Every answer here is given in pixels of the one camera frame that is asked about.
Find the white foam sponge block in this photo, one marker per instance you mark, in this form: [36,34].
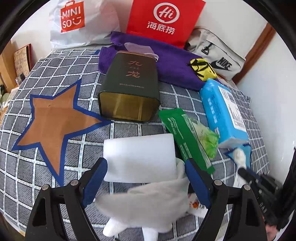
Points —
[144,159]

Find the dark green tea tin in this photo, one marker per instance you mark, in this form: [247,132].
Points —
[130,90]

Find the red Haidilao paper bag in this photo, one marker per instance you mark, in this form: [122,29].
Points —
[167,21]

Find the wooden door frame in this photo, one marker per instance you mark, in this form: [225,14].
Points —
[257,50]

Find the white Miniso plastic bag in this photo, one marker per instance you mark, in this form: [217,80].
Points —
[82,23]

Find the green white pocket tissue pack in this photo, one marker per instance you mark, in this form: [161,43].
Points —
[207,138]

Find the green sachet packet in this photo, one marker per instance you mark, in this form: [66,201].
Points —
[179,124]

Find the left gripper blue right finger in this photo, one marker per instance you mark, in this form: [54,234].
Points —
[200,181]

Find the blue tissue pack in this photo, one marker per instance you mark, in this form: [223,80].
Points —
[223,115]

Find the small translucent organza pouch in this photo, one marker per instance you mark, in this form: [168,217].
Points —
[141,49]

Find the yellow black small pouch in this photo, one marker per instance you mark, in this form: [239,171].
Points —
[202,69]

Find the white tissue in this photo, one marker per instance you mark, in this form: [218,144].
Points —
[239,158]

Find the purple towel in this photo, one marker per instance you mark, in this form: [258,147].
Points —
[172,65]

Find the white tomato snack packet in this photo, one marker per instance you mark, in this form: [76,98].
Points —
[195,206]

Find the person's right hand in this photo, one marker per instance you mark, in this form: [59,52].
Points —
[271,232]

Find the brown framed picture card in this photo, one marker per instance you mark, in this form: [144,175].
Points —
[23,60]

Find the grey Nike waist bag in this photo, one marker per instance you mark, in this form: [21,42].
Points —
[225,61]

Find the brown star mat blue edge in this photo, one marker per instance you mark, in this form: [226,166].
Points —
[56,119]

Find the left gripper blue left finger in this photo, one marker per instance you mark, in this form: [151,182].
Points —
[91,181]

